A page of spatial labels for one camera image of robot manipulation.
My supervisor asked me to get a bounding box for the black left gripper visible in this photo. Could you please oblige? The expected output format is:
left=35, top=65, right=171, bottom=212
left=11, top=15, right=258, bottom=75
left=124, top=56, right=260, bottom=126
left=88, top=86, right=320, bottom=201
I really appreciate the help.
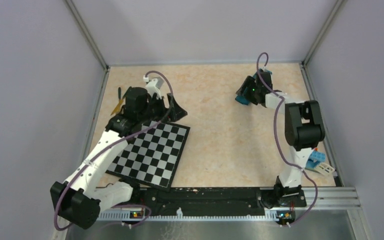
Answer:
left=138, top=92, right=187, bottom=123

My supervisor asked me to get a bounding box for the teal cloth napkin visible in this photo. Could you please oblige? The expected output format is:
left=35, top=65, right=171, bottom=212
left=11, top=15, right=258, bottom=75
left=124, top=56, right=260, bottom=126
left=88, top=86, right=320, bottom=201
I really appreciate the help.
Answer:
left=235, top=72, right=271, bottom=107

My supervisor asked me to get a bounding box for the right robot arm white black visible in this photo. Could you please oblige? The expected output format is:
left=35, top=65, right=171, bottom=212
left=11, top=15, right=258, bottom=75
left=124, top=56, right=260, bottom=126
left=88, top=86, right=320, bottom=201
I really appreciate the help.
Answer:
left=235, top=69, right=326, bottom=206

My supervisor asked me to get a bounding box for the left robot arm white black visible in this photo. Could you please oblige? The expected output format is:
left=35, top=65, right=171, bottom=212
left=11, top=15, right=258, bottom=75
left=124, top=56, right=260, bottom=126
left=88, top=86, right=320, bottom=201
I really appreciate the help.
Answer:
left=50, top=87, right=188, bottom=231

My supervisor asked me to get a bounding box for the black white checkerboard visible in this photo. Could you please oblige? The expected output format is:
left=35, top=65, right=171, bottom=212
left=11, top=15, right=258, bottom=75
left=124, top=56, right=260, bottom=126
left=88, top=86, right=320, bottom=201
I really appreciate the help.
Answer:
left=106, top=122, right=191, bottom=192

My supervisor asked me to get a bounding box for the blue toy brick structure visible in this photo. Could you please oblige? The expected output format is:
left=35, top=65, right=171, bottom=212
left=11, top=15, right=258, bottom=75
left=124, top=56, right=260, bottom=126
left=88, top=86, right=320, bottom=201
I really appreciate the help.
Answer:
left=305, top=148, right=327, bottom=170

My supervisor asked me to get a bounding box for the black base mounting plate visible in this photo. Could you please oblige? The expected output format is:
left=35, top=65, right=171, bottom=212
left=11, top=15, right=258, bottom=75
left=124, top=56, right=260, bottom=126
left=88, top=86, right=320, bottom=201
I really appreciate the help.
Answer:
left=128, top=187, right=307, bottom=209

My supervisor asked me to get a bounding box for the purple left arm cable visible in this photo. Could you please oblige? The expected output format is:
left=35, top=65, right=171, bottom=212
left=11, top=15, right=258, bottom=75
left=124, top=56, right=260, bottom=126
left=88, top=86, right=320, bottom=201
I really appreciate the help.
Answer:
left=53, top=70, right=175, bottom=232

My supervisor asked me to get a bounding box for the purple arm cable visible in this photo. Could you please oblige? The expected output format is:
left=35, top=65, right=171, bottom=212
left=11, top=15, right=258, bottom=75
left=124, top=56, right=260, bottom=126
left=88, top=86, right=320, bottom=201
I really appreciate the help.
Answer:
left=256, top=52, right=319, bottom=228
left=53, top=70, right=175, bottom=232

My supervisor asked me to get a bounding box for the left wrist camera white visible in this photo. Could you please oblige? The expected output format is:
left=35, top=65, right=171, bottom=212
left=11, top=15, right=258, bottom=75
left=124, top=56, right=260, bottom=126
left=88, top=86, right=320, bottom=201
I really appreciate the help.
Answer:
left=143, top=76, right=165, bottom=100

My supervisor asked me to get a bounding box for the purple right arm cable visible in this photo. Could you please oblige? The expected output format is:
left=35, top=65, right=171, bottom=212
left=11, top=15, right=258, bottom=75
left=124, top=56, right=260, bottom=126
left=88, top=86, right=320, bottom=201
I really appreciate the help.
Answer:
left=256, top=52, right=319, bottom=228

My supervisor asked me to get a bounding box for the aluminium front rail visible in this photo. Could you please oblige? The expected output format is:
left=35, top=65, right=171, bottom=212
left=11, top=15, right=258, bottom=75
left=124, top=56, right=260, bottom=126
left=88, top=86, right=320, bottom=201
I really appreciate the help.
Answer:
left=51, top=187, right=373, bottom=240

